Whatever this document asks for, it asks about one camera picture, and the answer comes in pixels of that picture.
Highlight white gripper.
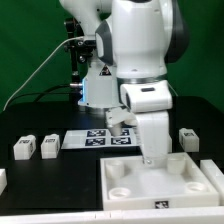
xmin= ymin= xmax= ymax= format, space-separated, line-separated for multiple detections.
xmin=106 ymin=108 xmax=169 ymax=165

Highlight white square tabletop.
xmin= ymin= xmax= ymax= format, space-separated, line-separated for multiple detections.
xmin=100 ymin=153 xmax=221 ymax=210

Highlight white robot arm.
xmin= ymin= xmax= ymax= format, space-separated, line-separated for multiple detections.
xmin=59 ymin=0 xmax=189 ymax=166

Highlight white tag sheet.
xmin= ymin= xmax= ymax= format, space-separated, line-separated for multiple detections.
xmin=62 ymin=128 xmax=138 ymax=149

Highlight white block left edge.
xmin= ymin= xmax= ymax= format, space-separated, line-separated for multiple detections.
xmin=0 ymin=169 xmax=7 ymax=196

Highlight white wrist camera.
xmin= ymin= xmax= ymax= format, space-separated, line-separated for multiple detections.
xmin=120 ymin=80 xmax=172 ymax=113

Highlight black cables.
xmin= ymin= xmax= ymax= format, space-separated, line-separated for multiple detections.
xmin=6 ymin=83 xmax=73 ymax=108

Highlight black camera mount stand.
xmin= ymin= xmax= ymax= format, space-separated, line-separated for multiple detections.
xmin=64 ymin=18 xmax=96 ymax=104

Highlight white cable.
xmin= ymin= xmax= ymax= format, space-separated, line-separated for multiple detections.
xmin=2 ymin=37 xmax=84 ymax=113

